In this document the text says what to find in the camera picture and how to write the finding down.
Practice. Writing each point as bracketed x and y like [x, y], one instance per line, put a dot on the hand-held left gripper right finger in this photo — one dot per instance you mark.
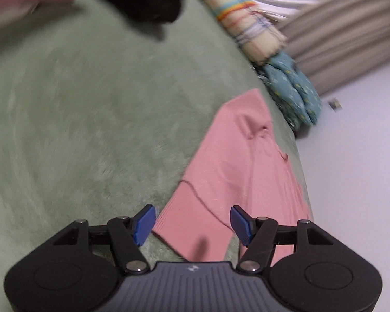
[242, 226]

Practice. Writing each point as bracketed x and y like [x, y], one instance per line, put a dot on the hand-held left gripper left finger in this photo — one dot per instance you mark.
[144, 224]

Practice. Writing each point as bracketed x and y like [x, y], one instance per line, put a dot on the green plush blanket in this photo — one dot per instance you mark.
[84, 120]

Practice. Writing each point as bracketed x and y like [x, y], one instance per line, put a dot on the teal floral quilt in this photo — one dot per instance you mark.
[292, 87]

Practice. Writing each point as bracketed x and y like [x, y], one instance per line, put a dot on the plaid striped quilt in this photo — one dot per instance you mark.
[243, 22]

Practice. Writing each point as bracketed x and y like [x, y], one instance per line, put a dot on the beige curtain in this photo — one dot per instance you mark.
[344, 32]

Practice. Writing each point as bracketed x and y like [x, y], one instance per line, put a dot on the wall socket with charger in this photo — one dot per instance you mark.
[334, 105]

